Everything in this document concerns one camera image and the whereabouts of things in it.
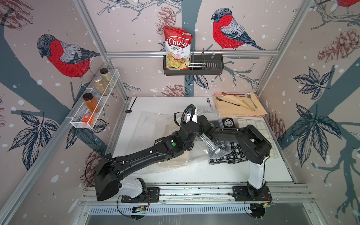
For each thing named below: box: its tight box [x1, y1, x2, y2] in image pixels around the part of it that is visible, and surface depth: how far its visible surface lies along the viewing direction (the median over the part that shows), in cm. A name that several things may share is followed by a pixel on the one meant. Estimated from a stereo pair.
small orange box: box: [81, 113, 95, 126], surface depth 68 cm
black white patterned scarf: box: [208, 140, 248, 165], surface depth 85 cm
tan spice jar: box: [93, 75, 109, 96], surface depth 77 cm
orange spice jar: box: [82, 92, 100, 113], surface depth 69 cm
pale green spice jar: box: [99, 67, 115, 87], surface depth 82 cm
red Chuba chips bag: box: [163, 25, 194, 71], surface depth 81 cm
